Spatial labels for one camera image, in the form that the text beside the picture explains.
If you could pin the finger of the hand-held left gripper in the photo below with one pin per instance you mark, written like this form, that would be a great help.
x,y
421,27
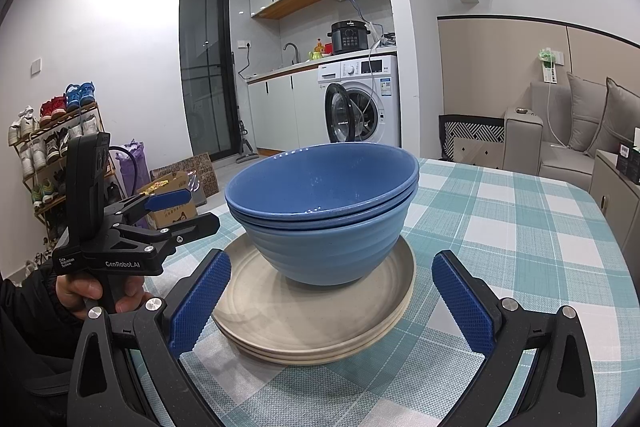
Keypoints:
x,y
167,201
200,224

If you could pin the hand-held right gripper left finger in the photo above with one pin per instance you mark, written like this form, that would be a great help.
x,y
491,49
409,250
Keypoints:
x,y
200,302

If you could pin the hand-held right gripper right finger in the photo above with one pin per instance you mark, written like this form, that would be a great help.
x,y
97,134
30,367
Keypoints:
x,y
465,302

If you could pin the beige plate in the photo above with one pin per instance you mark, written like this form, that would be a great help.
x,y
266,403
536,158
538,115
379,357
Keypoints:
x,y
305,351
250,307
305,360

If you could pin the blue bowl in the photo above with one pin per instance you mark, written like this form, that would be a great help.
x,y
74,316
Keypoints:
x,y
300,222
325,177
325,257

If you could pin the person's left forearm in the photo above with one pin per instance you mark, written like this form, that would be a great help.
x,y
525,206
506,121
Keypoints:
x,y
30,322

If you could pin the person's left hand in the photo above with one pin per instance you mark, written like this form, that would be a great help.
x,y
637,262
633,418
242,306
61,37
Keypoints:
x,y
75,292

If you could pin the cardboard box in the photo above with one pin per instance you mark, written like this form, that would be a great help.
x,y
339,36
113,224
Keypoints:
x,y
170,182

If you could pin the brown patterned board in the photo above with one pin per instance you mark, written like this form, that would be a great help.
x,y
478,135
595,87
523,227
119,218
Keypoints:
x,y
205,172

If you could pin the purple bag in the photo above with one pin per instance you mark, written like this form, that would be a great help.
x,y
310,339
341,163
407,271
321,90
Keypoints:
x,y
132,167

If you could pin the grey stick vacuum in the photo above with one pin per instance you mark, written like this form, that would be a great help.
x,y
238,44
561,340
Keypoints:
x,y
246,147

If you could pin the teal white checked tablecloth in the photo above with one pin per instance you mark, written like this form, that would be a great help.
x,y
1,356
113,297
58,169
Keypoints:
x,y
500,217

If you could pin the wooden shoe rack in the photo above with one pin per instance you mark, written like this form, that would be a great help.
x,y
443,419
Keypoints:
x,y
45,202

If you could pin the black framed glass door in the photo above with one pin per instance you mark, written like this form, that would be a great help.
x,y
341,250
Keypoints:
x,y
205,72

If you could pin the white base cabinet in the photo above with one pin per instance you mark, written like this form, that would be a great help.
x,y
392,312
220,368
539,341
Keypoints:
x,y
280,107

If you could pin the pile of assorted shoes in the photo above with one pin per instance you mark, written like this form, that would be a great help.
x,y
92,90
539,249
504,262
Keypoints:
x,y
55,107

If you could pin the patterned folding floor chair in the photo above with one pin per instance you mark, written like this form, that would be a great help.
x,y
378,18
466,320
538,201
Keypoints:
x,y
475,142

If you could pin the grey sofa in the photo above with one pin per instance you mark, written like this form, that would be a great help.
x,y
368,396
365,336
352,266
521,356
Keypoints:
x,y
522,142

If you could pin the beige side cabinet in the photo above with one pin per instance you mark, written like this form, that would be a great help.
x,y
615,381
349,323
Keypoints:
x,y
610,187

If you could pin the metal faucet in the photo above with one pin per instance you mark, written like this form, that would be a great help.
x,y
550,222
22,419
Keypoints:
x,y
292,52

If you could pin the white washing machine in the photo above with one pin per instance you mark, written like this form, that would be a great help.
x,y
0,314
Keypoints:
x,y
370,107

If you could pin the yellow green teapot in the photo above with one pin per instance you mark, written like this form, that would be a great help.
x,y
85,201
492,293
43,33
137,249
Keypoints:
x,y
319,51

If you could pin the black box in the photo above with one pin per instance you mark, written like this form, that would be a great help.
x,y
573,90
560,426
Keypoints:
x,y
629,157

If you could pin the grey sofa cushion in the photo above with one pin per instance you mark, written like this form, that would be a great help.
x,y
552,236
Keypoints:
x,y
622,117
587,112

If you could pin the black rice cooker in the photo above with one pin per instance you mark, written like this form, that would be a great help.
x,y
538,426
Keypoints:
x,y
349,38

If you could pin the wall socket with green plug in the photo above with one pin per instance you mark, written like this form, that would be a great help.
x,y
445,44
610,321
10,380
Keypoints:
x,y
550,64

